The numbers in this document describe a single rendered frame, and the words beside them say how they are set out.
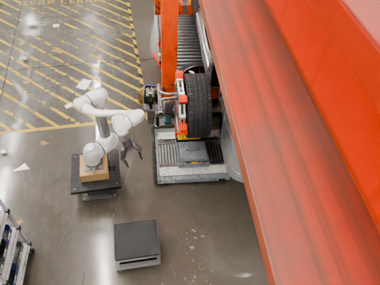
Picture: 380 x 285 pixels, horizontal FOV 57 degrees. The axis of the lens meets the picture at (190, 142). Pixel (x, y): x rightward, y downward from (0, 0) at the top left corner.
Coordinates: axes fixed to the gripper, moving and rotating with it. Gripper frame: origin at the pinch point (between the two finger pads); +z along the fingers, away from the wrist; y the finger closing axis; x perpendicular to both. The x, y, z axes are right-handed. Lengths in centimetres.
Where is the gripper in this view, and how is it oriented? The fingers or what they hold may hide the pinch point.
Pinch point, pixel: (134, 162)
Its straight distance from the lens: 286.7
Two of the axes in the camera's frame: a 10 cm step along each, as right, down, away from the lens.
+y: -7.6, 4.5, -4.7
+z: 2.9, 8.8, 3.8
